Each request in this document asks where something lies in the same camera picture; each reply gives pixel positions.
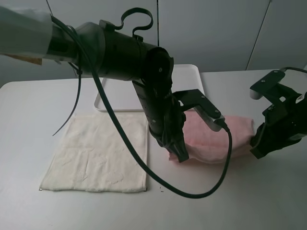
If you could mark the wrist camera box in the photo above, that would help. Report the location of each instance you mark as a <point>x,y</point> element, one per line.
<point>266,83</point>
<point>195,99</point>

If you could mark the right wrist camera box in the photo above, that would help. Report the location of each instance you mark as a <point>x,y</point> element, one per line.
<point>266,83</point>

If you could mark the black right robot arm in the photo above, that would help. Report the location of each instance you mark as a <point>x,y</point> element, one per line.
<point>285,121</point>

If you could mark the black zip tie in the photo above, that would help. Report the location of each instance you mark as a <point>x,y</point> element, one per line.
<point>79,74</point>

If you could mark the white plastic tray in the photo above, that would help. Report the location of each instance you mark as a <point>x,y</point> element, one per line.
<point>122,96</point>

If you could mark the pink towel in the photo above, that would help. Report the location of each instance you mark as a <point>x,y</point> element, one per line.
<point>211,147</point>

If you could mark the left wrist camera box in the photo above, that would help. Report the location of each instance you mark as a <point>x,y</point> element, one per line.
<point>195,99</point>

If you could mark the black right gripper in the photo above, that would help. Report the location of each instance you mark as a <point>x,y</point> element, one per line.
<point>285,120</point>

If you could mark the white towel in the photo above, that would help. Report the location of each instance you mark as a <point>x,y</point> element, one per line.
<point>91,156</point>

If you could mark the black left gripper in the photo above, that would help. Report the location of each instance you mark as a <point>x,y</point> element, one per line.
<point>164,117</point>

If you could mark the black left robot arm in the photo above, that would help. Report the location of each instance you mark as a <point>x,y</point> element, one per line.
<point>102,51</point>

